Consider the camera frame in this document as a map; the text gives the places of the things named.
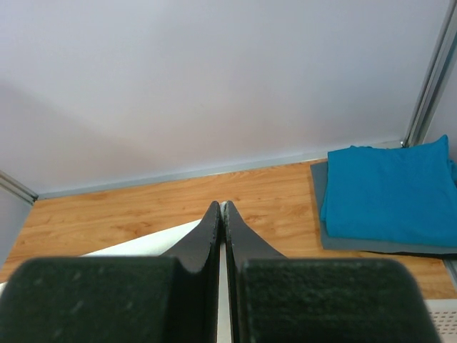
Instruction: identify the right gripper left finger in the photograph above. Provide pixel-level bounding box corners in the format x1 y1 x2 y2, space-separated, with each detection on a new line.
0 200 222 343

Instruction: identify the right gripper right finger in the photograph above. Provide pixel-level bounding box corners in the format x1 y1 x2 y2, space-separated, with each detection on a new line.
221 201 440 342

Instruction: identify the white t-shirt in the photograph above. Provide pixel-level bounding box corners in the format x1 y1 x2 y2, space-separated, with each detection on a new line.
0 202 233 343

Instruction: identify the folded blue t-shirt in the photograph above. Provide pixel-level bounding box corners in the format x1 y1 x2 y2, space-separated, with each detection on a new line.
320 135 456 248

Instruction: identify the folded black red t-shirt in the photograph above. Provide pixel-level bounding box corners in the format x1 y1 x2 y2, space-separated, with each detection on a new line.
374 252 457 260

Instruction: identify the white plastic basket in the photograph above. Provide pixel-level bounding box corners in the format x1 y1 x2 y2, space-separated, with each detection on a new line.
426 299 457 343

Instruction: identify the left aluminium corner post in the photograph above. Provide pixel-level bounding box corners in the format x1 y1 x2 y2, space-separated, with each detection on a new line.
0 171 39 205

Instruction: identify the aluminium corner post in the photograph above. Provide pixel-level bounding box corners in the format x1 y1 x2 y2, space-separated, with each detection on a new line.
0 171 39 205
401 1 456 147

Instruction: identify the right aluminium corner post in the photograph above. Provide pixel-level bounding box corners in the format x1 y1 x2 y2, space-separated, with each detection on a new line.
401 1 456 147

